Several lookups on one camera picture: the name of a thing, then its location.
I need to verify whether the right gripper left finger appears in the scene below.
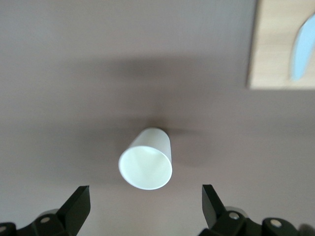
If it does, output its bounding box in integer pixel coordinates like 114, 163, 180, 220
17, 185, 91, 236

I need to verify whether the wooden cutting board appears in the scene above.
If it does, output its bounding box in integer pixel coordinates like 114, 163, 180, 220
247, 0, 315, 90

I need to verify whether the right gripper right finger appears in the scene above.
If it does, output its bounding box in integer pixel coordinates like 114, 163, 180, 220
198, 184, 249, 236

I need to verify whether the grey plastic knife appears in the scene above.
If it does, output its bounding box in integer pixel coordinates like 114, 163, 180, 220
287, 12, 315, 81

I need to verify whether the brown table mat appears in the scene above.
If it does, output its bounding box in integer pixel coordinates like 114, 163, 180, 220
0, 0, 315, 236

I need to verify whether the white cup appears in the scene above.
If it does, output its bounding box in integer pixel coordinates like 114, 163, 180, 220
118, 127, 173, 191

